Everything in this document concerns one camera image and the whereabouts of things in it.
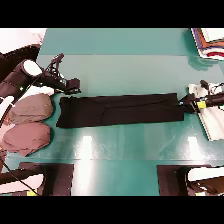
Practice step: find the black garment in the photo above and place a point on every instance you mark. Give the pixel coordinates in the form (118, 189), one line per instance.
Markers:
(120, 110)

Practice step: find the brown garment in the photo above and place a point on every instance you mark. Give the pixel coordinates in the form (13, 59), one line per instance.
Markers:
(33, 108)
(28, 138)

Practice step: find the heap of clothes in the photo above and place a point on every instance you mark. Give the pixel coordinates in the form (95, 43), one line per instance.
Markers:
(211, 45)

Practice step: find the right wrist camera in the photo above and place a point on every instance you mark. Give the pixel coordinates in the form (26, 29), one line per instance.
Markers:
(204, 85)

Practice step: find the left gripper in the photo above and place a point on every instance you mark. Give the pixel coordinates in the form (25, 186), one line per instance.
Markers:
(73, 86)

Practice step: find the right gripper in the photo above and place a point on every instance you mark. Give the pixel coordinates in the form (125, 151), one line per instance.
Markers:
(191, 102)

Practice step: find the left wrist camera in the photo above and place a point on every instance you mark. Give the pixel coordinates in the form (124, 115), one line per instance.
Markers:
(57, 61)

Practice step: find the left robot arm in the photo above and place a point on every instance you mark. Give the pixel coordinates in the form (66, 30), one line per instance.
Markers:
(20, 78)

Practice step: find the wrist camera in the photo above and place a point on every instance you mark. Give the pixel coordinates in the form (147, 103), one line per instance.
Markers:
(204, 85)
(57, 61)

